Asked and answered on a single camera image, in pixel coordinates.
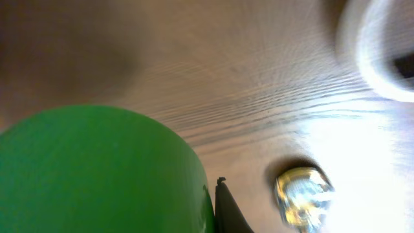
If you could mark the white masking tape roll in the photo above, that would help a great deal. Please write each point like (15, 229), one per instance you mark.
(375, 39)

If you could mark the green tape roll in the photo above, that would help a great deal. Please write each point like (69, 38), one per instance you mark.
(91, 168)

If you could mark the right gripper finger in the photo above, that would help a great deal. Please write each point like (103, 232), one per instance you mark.
(228, 216)

